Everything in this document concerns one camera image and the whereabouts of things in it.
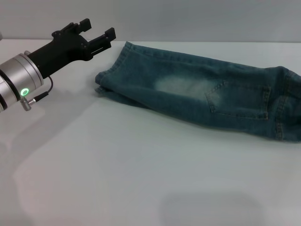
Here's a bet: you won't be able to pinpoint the blue denim shorts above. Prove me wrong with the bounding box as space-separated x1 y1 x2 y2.
94 40 301 145

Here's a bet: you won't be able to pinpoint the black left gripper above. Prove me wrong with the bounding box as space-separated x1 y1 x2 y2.
26 17 118 79

